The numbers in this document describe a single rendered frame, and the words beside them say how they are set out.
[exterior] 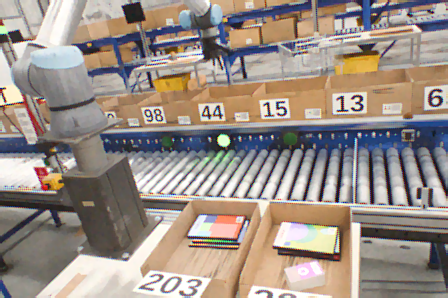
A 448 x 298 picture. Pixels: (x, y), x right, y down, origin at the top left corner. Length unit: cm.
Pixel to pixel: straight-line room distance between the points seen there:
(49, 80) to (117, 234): 58
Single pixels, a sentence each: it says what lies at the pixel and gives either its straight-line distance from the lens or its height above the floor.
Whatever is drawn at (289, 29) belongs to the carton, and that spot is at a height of 97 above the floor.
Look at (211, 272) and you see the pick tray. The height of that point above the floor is 76.
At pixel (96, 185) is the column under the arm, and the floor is 104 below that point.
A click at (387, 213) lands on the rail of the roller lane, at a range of 136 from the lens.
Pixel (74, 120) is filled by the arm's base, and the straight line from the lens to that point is 118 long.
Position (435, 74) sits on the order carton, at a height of 100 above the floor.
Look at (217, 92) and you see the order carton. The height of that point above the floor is 101.
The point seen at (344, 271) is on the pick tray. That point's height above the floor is 76.
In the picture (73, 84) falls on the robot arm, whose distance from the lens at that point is 117.
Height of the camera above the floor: 152
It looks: 23 degrees down
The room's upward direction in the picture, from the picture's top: 11 degrees counter-clockwise
